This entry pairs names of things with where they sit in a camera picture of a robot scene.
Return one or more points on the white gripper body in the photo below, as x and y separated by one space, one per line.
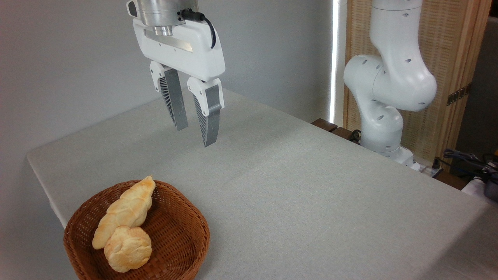
183 54

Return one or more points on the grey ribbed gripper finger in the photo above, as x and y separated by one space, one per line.
210 116
173 93

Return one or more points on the long braided bread loaf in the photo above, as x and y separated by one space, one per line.
128 206

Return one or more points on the round bread roll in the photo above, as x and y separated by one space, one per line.
128 249

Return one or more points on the grey tablecloth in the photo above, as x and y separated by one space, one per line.
291 186

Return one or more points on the dark brown wooden block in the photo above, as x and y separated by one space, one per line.
324 124
344 133

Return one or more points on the brown woven wicker basket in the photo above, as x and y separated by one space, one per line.
175 233

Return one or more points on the wooden folding screen panel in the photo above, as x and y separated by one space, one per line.
439 46

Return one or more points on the metal screen hinge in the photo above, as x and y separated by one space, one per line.
459 94

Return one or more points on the white window frame strip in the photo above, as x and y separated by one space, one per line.
337 58

